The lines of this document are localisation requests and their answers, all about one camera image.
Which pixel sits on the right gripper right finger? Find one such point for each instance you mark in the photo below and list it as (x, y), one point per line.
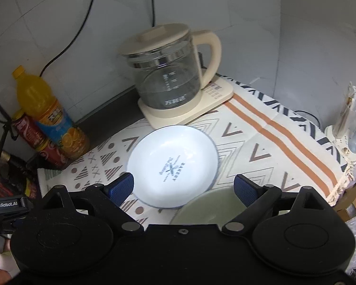
(258, 201)

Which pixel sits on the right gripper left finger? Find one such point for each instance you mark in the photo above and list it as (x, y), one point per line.
(105, 203)

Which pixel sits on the large white bowl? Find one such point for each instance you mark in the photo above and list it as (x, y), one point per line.
(216, 206)

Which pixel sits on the white blue-rimmed plate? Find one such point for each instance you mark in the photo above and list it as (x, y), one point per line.
(173, 165)

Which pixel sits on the person's left hand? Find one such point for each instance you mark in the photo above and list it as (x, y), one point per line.
(8, 266)

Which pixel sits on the patterned table cloth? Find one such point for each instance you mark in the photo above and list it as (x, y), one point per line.
(255, 136)

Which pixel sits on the red soda can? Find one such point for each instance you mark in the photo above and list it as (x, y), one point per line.
(27, 128)
(52, 153)

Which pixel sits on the cream utensil holder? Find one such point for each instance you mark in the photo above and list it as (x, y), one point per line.
(341, 132)

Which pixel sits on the cream kettle base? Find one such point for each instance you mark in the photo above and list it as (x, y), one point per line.
(214, 94)

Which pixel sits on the orange juice bottle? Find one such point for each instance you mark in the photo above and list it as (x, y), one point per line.
(36, 98)

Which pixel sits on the glass electric kettle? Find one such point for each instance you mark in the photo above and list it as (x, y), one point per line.
(171, 64)

